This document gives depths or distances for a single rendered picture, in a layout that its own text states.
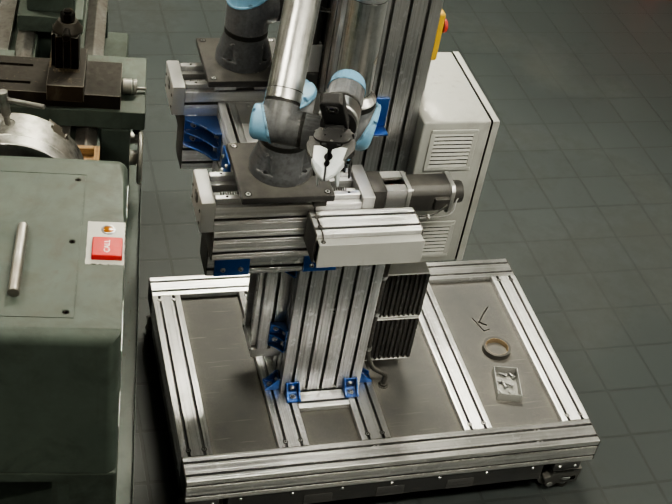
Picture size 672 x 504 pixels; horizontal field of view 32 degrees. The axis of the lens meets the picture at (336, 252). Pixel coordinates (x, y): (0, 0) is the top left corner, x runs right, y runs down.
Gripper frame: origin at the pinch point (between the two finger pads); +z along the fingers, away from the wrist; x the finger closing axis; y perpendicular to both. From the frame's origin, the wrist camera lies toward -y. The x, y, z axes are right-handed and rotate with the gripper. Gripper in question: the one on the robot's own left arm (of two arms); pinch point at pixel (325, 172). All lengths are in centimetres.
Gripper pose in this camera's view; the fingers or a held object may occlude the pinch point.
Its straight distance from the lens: 214.6
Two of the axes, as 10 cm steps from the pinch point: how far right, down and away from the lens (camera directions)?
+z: -1.3, 6.2, -7.7
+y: 0.0, 7.8, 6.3
